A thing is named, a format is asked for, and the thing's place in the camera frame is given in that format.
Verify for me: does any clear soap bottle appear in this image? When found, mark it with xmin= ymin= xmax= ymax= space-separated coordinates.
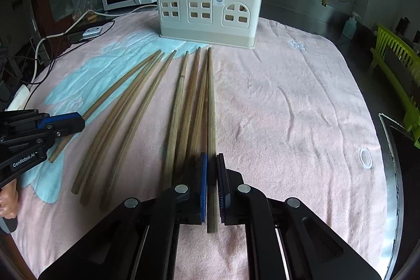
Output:
xmin=342 ymin=13 xmax=358 ymax=39

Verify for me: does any person's left hand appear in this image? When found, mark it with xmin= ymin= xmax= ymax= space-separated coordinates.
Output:
xmin=0 ymin=183 xmax=18 ymax=220

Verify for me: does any brown wooden chopstick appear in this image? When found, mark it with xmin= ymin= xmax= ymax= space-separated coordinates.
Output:
xmin=49 ymin=50 xmax=163 ymax=163
xmin=206 ymin=47 xmax=218 ymax=234

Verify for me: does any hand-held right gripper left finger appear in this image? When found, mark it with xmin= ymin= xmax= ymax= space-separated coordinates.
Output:
xmin=38 ymin=152 xmax=209 ymax=280

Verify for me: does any pink towel with blue print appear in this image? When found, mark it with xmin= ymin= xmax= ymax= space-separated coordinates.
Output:
xmin=11 ymin=9 xmax=389 ymax=280

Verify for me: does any white power strip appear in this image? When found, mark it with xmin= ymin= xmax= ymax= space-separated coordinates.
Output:
xmin=7 ymin=85 xmax=32 ymax=112

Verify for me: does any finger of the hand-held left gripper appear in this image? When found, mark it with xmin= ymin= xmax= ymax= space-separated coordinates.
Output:
xmin=0 ymin=117 xmax=86 ymax=151
xmin=0 ymin=109 xmax=79 ymax=130

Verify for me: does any group of wooden chopsticks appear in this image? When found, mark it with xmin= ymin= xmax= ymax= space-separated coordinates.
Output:
xmin=71 ymin=47 xmax=209 ymax=212

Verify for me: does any black cable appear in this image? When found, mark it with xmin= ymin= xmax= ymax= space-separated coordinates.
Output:
xmin=31 ymin=21 xmax=115 ymax=85

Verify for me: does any green plastic dish rack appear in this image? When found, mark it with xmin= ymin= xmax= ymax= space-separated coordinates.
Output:
xmin=370 ymin=23 xmax=420 ymax=149

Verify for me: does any white power cable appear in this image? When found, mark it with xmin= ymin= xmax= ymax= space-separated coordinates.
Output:
xmin=93 ymin=4 xmax=159 ymax=17
xmin=33 ymin=32 xmax=71 ymax=84

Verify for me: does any cream plastic chopstick holder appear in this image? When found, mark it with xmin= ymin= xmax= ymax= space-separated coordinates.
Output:
xmin=154 ymin=0 xmax=267 ymax=49

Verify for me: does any black flat device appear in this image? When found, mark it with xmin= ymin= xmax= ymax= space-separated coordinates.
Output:
xmin=66 ymin=22 xmax=109 ymax=44

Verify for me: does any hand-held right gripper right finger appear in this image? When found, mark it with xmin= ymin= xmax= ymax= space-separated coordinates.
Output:
xmin=216 ymin=153 xmax=383 ymax=280

